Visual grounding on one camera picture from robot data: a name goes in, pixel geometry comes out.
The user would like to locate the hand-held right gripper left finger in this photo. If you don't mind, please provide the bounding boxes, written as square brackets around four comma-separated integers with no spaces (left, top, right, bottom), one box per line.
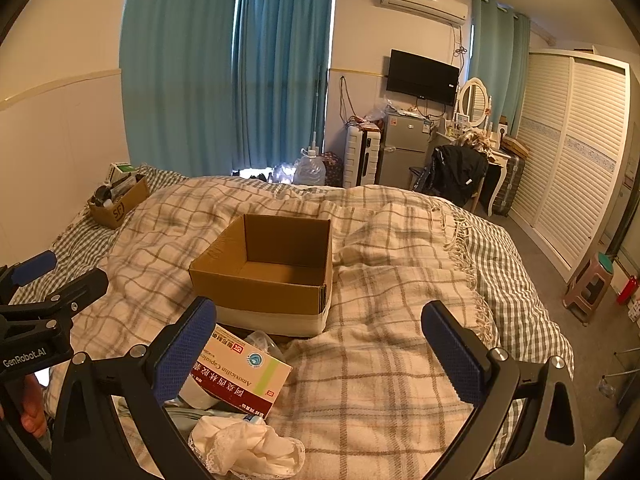
[50,296,218,480]

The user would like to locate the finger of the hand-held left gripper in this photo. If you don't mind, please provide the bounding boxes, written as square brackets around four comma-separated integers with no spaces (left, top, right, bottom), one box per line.
[0,267,110,346]
[0,250,58,306]

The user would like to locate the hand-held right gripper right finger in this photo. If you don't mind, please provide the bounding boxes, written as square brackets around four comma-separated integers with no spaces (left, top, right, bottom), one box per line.
[421,300,586,480]

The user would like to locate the white jar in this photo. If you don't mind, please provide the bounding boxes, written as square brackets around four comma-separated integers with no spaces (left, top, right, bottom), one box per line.
[177,374,226,411]

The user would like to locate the white red medicine box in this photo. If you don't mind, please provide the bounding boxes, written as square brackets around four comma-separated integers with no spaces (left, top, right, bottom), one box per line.
[192,332,293,420]

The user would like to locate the clear plastic bag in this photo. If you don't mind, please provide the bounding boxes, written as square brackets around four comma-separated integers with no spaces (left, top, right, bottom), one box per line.
[244,330,289,362]

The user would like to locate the white lace cloth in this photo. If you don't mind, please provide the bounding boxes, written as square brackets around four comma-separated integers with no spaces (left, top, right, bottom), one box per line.
[187,415,306,478]

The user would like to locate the person's left hand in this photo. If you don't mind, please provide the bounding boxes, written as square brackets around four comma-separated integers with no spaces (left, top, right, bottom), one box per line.
[19,372,49,441]

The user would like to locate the plaid blanket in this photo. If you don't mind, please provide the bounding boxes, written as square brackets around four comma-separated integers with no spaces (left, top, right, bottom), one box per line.
[47,175,501,480]

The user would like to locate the small cardboard box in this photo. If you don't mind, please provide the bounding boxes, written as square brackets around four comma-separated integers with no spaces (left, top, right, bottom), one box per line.
[89,174,151,230]

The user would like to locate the green white box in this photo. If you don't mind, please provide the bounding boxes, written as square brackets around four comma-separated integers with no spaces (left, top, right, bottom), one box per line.
[109,162,139,184]

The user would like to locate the brown plastic stool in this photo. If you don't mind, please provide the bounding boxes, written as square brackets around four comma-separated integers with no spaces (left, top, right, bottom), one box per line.
[562,252,618,326]

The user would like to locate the metal drying rack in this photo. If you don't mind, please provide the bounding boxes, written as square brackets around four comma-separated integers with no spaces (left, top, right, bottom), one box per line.
[599,349,640,403]

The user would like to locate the red fire extinguisher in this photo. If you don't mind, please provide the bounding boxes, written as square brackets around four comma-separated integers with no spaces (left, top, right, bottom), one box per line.
[616,275,640,306]

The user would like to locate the dark suitcase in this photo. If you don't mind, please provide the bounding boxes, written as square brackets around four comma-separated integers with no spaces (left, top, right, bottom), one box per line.
[492,152,526,218]

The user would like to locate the black jacket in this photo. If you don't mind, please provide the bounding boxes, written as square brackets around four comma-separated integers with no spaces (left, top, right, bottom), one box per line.
[425,144,489,202]

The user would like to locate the white dressing table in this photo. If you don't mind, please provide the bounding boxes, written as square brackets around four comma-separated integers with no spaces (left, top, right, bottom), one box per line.
[435,129,512,214]

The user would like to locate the grey small fridge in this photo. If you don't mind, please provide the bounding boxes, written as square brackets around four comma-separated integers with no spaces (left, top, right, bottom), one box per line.
[378,112,434,187]

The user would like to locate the floral cloth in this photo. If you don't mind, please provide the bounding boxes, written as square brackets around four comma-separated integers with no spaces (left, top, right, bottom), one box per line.
[461,129,497,152]

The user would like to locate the white suitcase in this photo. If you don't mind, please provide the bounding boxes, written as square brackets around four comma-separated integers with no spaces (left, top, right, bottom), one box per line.
[342,127,384,190]

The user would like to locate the clear water jug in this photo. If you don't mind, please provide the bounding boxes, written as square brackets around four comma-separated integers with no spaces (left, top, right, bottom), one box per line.
[292,149,327,187]

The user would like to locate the white slatted wardrobe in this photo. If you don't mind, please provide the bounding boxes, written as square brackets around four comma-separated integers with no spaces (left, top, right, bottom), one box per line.
[507,49,632,283]

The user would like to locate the dark red bag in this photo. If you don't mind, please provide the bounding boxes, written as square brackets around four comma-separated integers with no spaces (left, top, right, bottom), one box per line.
[320,151,346,187]

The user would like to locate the wide blue curtain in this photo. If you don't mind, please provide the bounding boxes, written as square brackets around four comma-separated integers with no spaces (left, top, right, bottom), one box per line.
[120,0,242,178]

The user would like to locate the white oval mirror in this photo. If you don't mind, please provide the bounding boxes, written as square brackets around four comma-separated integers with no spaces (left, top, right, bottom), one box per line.
[457,77,490,128]

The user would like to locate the clear bag on fridge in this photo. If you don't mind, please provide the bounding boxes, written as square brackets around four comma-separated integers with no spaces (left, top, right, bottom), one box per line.
[360,99,396,126]

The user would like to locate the blue window curtain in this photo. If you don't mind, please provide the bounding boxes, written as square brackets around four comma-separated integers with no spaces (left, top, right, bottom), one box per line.
[232,0,335,171]

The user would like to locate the narrow blue curtain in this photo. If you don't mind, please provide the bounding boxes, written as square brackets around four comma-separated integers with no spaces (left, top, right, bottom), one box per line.
[470,0,531,127]

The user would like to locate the white air conditioner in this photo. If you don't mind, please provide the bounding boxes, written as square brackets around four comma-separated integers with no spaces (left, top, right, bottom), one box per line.
[378,0,470,26]

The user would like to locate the black wall television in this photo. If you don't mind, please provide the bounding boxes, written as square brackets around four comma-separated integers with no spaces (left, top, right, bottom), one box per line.
[387,49,461,107]

